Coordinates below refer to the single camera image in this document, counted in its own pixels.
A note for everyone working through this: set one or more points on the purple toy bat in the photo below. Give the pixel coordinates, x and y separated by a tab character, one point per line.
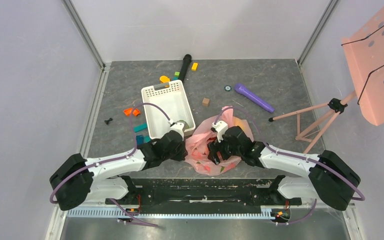
243	90

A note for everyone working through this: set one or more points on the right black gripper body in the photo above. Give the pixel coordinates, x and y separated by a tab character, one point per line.
216	151

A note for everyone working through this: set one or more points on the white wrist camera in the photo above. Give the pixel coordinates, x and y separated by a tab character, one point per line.
219	127
179	127

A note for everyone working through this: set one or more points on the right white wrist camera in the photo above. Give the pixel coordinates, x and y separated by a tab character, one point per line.
219	127

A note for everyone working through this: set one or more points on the small black piece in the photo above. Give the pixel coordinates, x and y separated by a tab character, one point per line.
108	121

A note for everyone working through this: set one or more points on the green fake fruit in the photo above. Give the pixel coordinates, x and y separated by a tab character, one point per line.
189	126

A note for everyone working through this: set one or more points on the small round disc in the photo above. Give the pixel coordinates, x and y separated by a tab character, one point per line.
228	88

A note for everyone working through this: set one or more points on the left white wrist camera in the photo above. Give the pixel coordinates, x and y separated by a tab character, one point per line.
179	127

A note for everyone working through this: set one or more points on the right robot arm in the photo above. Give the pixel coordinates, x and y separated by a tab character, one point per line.
325	177

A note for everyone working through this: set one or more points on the white cable duct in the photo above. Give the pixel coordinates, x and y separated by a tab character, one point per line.
116	212

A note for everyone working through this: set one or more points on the teal long block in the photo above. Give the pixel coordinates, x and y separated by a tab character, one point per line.
140	127

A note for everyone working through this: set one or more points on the orange yellow toy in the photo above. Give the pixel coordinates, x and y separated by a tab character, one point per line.
164	79

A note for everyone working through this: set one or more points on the brown wooden cube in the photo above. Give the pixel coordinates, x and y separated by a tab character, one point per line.
206	102

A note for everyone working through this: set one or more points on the teal small block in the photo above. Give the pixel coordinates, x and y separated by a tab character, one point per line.
147	139

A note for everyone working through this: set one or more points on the pink plastic bag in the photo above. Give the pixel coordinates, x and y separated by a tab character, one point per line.
197	145

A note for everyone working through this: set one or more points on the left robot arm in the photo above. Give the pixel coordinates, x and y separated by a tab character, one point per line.
79	180

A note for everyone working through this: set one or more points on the white plastic basket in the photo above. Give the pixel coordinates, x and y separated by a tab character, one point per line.
165	98

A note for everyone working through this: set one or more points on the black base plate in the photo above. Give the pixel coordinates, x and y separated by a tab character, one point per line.
205	195

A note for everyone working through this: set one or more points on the orange curved piece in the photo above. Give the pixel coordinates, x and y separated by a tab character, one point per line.
132	112

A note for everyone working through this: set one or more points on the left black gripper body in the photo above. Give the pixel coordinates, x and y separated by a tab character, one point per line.
177	154

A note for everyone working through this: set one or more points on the black cylinder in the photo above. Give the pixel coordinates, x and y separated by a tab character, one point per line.
186	61

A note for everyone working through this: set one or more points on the blue block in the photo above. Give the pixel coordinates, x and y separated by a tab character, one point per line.
139	139

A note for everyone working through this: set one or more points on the pink music stand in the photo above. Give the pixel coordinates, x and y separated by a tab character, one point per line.
364	53

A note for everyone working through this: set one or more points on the yellow block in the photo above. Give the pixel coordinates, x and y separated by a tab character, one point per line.
194	66

